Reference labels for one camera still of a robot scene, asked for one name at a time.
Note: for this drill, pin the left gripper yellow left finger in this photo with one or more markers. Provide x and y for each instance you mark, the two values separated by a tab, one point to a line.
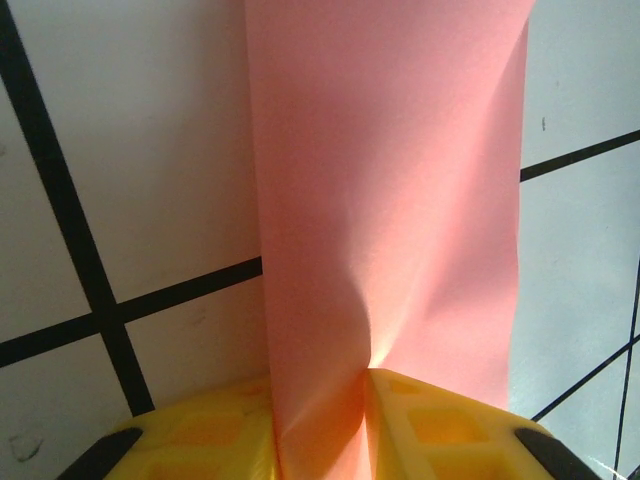
200	440

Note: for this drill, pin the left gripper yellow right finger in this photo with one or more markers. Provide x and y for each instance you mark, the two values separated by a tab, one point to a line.
450	440

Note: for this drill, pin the pink paper sheet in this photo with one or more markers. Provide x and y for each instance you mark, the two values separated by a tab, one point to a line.
390	175

